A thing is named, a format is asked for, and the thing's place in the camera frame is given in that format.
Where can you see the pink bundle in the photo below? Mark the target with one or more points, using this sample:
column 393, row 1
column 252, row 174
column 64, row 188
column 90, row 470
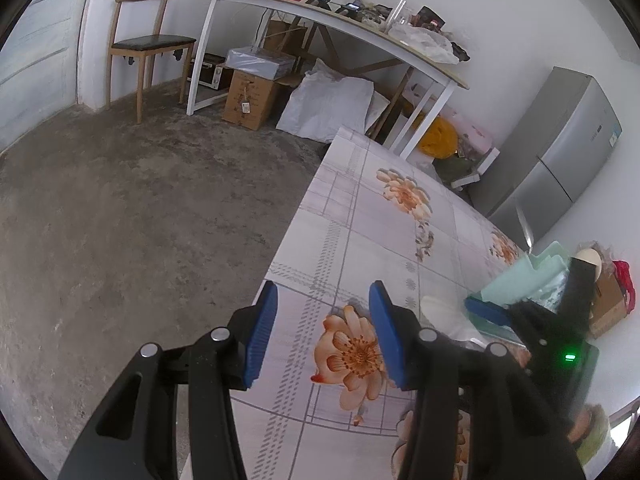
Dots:
column 475, row 137

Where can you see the white door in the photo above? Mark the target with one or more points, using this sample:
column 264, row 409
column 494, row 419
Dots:
column 35, row 55

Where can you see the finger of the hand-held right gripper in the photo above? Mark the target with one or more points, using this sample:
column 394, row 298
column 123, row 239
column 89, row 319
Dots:
column 485, row 311

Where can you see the grey flat box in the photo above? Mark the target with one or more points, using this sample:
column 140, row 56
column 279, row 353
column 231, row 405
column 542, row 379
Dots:
column 260, row 61

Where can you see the open cardboard box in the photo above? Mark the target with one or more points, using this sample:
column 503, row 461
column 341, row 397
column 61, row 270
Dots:
column 607, row 305

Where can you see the white desk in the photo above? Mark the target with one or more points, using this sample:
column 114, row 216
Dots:
column 350, row 25

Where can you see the small red bag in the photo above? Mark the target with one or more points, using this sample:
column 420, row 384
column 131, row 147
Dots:
column 625, row 282

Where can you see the floral tablecloth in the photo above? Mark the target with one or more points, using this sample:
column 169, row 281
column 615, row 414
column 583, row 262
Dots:
column 380, row 240

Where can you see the grey refrigerator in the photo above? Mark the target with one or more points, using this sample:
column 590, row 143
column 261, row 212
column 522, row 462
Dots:
column 555, row 150

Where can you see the white toaster oven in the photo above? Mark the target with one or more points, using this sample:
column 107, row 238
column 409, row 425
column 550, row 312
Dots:
column 210, row 72

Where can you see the grey metal utensil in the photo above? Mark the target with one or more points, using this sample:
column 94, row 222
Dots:
column 525, row 230

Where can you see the white plastic bag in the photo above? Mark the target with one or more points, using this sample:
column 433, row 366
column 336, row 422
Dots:
column 425, row 42

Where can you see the mint green utensil holder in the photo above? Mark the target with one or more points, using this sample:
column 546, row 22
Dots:
column 525, row 280

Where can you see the cardboard box with tag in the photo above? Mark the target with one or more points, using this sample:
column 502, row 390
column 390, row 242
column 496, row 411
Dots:
column 250, row 100

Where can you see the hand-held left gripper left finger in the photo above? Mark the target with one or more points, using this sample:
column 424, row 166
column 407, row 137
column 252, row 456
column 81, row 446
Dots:
column 260, row 335

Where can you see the clutter of small desk things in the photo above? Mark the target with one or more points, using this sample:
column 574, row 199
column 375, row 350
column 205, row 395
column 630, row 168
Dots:
column 390, row 12

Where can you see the yellow bag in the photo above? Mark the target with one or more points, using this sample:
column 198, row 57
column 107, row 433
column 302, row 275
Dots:
column 440, row 137

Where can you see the white woven sack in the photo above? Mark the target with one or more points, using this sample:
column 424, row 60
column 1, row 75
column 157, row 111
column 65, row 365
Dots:
column 330, row 102

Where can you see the wooden chair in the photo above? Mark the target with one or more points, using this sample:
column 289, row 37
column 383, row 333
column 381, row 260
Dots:
column 150, row 42

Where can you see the white foam board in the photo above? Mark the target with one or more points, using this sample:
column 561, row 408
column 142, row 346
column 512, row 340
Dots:
column 480, row 170

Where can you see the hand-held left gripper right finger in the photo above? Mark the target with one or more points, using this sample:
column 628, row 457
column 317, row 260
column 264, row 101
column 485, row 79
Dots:
column 387, row 335

